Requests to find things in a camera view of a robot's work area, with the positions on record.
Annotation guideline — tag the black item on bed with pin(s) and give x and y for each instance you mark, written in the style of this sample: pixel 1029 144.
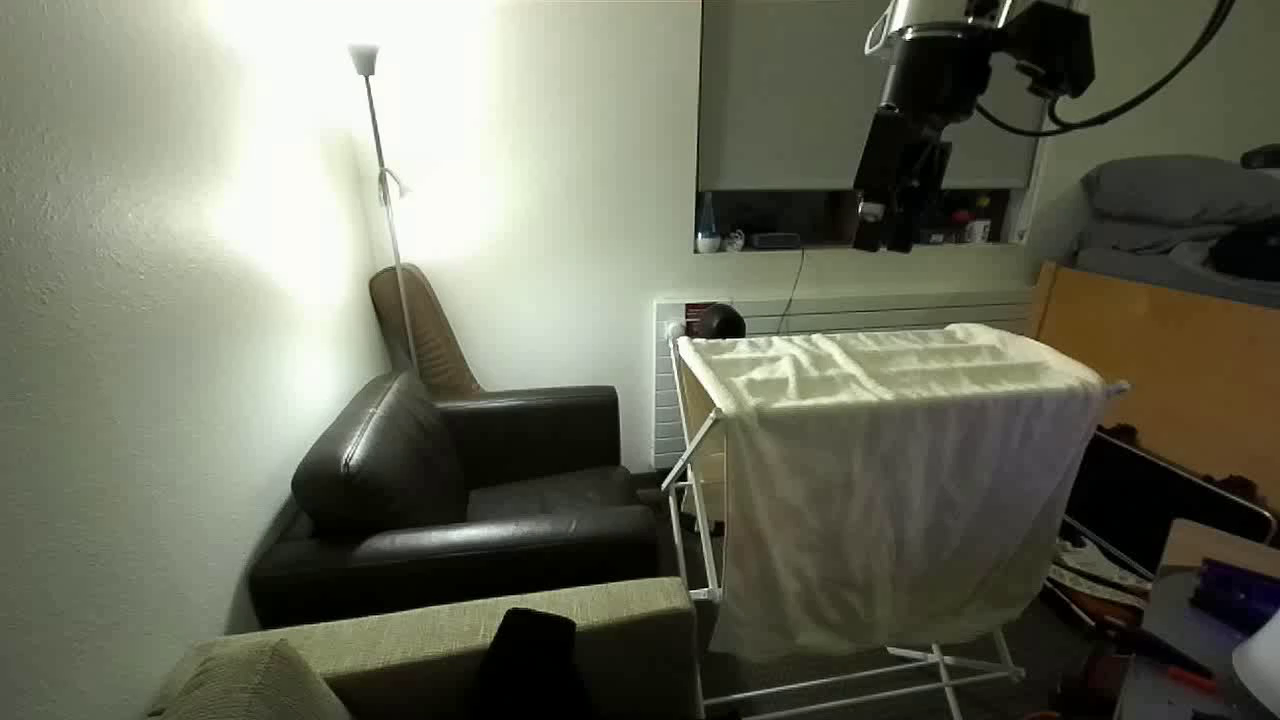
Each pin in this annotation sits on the black item on bed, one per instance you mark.
pixel 1251 250

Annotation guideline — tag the grey pillow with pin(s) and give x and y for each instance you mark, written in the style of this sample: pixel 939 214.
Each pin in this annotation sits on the grey pillow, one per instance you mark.
pixel 1175 190

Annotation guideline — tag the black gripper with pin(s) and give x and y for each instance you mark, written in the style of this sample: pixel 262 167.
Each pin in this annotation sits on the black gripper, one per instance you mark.
pixel 922 123

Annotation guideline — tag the black leather armchair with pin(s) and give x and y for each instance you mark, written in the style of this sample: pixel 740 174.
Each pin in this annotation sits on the black leather armchair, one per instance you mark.
pixel 403 466

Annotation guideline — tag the black flat panel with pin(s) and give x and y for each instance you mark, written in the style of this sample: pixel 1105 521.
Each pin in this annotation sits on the black flat panel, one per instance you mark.
pixel 1146 500

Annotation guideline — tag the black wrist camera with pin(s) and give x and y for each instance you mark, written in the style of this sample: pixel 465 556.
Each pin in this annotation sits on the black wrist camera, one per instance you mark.
pixel 1053 44

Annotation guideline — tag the grey bed mattress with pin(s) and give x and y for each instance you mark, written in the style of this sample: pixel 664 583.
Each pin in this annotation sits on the grey bed mattress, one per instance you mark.
pixel 1133 254

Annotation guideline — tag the olive green fabric couch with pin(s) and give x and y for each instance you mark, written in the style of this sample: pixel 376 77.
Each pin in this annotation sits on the olive green fabric couch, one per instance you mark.
pixel 403 641

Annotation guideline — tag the white metal drying rack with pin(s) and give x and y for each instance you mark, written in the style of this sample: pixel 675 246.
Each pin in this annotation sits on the white metal drying rack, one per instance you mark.
pixel 691 453

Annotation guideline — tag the wall-mounted dark screen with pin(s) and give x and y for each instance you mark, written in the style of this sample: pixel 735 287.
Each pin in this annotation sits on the wall-mounted dark screen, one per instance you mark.
pixel 787 94

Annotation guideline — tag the black rounded object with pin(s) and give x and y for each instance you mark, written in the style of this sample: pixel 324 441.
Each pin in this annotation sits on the black rounded object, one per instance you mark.
pixel 712 321

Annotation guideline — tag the blue purple item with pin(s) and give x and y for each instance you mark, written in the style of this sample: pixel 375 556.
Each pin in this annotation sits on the blue purple item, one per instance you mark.
pixel 1242 597

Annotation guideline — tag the white rounded object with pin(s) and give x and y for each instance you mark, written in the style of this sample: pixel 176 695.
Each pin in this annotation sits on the white rounded object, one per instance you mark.
pixel 1262 664

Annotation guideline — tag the white papers pile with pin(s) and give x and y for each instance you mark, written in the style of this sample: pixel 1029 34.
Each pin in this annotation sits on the white papers pile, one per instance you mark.
pixel 1085 573

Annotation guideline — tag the white terry towel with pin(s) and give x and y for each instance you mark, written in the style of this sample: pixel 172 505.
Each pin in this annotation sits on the white terry towel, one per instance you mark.
pixel 880 492

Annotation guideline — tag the orange wooden bed board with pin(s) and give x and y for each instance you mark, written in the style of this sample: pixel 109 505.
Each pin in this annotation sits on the orange wooden bed board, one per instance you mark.
pixel 1175 374

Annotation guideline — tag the brown cardboard box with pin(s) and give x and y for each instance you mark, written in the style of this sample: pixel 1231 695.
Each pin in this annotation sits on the brown cardboard box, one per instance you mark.
pixel 1203 542

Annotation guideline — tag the white floor lamp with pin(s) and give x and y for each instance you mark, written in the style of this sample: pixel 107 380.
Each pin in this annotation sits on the white floor lamp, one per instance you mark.
pixel 376 132

